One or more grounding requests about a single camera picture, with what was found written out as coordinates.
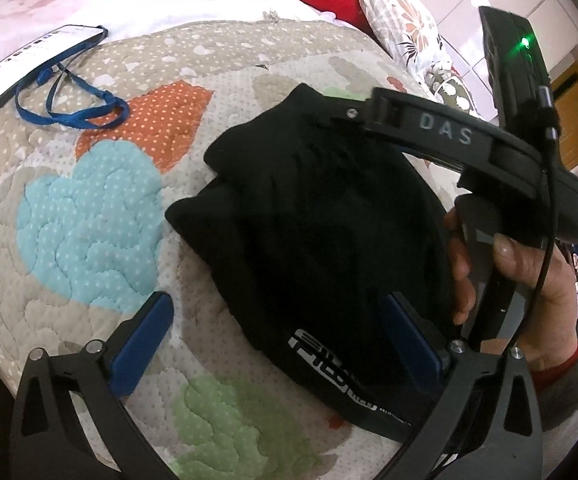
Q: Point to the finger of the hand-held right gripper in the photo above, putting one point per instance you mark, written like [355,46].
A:
[351,114]

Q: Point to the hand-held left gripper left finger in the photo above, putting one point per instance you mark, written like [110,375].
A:
[139,345]

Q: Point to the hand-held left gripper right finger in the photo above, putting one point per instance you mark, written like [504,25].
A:
[411,340]

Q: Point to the black pants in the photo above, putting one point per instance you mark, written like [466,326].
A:
[319,235]

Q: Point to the person's right forearm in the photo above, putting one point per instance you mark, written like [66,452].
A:
[564,390]

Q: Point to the person's right hand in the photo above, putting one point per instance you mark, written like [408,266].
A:
[554,300]

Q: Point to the green spotted bolster pillow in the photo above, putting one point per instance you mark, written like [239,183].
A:
[456,92]

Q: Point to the floral pillow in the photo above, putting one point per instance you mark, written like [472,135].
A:
[394,15]

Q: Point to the patterned quilted bedspread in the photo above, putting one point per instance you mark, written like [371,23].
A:
[94,210]

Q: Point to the white blanket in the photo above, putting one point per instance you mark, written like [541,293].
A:
[144,0]

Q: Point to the smartphone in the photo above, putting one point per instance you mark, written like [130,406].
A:
[34,62]

